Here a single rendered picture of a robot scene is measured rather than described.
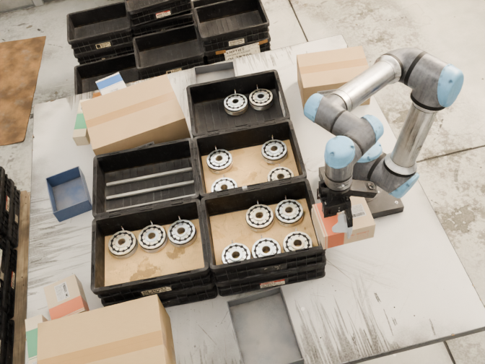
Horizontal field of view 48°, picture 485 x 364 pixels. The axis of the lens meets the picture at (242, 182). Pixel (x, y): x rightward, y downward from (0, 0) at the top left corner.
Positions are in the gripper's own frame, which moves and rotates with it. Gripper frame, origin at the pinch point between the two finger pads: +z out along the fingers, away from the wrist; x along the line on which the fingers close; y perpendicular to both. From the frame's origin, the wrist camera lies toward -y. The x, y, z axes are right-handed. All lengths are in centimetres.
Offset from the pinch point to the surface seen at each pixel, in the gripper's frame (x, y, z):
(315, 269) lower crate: -0.6, 8.9, 30.0
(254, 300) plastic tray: 1, 32, 39
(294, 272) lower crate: -1.0, 16.1, 29.8
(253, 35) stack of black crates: -166, -4, 58
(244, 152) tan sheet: -57, 22, 27
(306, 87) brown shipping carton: -82, -12, 24
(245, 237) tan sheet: -17.7, 29.8, 26.6
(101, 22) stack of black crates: -233, 87, 72
